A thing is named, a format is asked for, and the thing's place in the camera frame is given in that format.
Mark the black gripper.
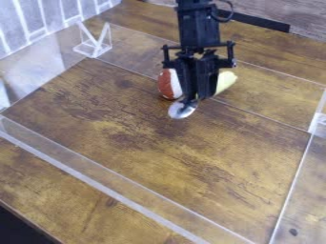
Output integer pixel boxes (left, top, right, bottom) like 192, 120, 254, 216
162, 0, 235, 106

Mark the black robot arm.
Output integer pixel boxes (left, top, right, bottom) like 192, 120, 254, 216
162, 0, 235, 105

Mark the red white toy mushroom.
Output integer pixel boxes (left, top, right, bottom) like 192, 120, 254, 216
158, 69, 183, 100

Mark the black strip on table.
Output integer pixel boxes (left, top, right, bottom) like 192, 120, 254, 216
231, 12, 290, 32

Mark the clear acrylic front barrier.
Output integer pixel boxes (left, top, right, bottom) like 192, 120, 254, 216
0, 115, 255, 244

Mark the clear acrylic barrier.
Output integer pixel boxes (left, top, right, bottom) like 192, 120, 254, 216
0, 115, 255, 244
269, 90, 326, 244

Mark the clear acrylic right barrier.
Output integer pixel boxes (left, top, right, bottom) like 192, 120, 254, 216
269, 90, 326, 244

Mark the black cable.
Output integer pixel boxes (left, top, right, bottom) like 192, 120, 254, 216
210, 0, 235, 24

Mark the clear acrylic triangular bracket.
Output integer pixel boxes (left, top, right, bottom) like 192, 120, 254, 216
72, 22, 114, 58

